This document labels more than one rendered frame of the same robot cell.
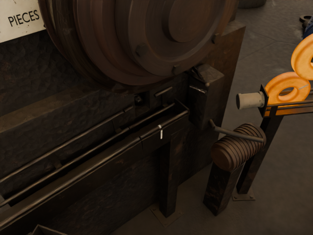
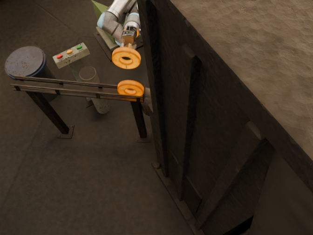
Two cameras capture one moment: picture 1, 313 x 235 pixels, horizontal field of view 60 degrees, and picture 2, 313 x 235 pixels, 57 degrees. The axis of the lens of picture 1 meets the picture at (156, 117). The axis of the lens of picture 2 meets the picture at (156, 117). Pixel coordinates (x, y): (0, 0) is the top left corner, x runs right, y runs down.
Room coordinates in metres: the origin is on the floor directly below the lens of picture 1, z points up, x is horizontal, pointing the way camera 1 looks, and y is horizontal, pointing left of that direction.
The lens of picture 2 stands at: (1.66, -0.13, 2.15)
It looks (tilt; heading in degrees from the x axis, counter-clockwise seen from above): 63 degrees down; 193
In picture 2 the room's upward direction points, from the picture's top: 7 degrees counter-clockwise
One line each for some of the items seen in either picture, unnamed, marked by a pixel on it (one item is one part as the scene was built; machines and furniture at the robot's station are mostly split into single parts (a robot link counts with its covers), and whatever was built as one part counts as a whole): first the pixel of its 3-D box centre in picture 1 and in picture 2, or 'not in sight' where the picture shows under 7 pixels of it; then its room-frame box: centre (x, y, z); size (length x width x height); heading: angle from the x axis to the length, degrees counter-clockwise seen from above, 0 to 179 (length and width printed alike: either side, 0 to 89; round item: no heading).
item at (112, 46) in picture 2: not in sight; (118, 31); (-0.23, -0.84, 0.10); 0.32 x 0.32 x 0.04; 37
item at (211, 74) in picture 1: (202, 97); not in sight; (0.76, -0.17, 0.68); 0.11 x 0.08 x 0.24; 37
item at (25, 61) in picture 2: not in sight; (36, 77); (0.41, -1.41, 0.22); 0.32 x 0.32 x 0.43
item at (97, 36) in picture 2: not in sight; (119, 36); (-0.23, -0.84, 0.04); 0.40 x 0.40 x 0.08; 37
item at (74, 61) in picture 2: not in sight; (81, 76); (0.43, -0.98, 0.31); 0.24 x 0.16 x 0.62; 127
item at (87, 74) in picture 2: not in sight; (96, 92); (0.54, -0.85, 0.26); 0.12 x 0.12 x 0.52
